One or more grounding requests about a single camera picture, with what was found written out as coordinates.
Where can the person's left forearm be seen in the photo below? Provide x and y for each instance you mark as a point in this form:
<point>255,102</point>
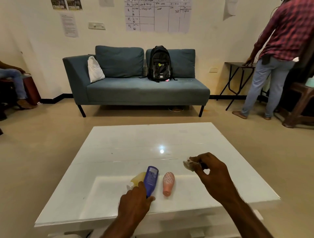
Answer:
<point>122,229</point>

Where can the white wall switch plate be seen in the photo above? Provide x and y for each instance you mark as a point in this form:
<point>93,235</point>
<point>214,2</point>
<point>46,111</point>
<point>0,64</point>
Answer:
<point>97,26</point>

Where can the dark red cabinet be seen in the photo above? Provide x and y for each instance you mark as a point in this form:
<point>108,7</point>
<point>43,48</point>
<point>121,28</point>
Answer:
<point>33,89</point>

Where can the teal sofa back cushion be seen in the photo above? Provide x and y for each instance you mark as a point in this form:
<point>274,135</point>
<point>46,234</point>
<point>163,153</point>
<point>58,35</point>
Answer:
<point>119,62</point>
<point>184,63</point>

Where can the brown plastic stool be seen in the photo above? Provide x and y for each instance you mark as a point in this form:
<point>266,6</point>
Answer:
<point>299,108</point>

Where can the white pillow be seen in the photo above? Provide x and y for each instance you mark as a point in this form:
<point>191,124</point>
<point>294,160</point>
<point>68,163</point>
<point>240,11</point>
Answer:
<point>95,71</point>

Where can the pale teal box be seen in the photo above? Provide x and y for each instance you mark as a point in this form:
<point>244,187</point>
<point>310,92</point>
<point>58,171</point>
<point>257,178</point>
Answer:
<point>310,82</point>

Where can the cream wall socket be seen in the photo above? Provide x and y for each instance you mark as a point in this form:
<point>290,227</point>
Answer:
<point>213,70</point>

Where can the yellow bottle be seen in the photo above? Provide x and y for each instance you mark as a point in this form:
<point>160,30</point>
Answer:
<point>137,179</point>

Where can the blue patterned bottle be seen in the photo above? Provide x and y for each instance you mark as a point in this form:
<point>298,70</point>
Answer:
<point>150,179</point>

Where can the round flat object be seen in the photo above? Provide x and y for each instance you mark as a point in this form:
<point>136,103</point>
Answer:
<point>176,108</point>

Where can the black backpack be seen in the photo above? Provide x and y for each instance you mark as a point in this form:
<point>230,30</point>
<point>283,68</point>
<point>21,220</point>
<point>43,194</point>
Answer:
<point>160,63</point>

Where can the white printed notice sheet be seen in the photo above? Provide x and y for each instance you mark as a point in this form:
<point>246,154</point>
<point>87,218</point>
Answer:
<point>69,25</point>

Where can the green poster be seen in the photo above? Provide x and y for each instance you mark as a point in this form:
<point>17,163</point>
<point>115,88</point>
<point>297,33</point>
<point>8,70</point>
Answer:
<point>74,5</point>
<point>59,5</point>

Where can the white wall chart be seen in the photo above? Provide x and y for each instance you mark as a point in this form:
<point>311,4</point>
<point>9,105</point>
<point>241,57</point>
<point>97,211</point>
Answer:
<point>158,17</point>

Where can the black folding table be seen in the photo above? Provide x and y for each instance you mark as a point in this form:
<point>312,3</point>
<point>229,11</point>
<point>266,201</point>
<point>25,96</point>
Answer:
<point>235,64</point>

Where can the teal fabric sofa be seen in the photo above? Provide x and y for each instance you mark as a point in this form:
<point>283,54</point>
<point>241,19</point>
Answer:
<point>147,90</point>

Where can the white wiping tissue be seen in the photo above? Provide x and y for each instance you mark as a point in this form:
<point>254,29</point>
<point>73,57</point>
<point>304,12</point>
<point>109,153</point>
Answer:
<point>188,165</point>

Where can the white glossy table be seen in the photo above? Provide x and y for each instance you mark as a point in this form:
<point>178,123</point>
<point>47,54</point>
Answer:
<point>147,137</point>

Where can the black seat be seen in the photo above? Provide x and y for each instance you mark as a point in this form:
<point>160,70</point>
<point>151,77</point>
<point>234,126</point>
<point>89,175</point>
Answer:
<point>6,95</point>

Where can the person's left hand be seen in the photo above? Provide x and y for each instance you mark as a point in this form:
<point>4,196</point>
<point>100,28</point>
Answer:
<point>133,206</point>

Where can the person's right hand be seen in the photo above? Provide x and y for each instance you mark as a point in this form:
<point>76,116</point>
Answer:
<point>218,181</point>

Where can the pink bottle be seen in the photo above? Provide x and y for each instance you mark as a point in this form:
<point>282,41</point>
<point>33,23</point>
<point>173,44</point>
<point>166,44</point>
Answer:
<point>168,184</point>

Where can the person's right forearm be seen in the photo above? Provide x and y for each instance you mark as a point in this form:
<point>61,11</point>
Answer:
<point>247,220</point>

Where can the curled white paper sheet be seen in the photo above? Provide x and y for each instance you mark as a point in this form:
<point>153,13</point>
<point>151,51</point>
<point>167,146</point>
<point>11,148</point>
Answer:
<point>231,7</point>

